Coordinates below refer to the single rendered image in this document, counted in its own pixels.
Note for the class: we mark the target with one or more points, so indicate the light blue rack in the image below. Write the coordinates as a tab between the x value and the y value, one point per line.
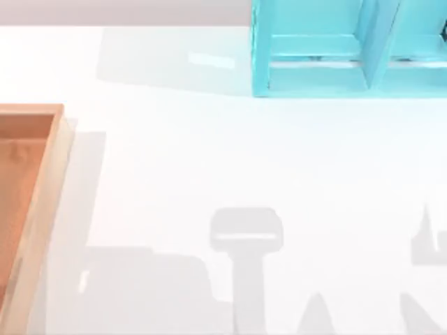
314	80

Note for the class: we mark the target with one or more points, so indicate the shallow salmon-coloured box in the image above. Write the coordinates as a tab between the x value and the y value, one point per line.
31	195

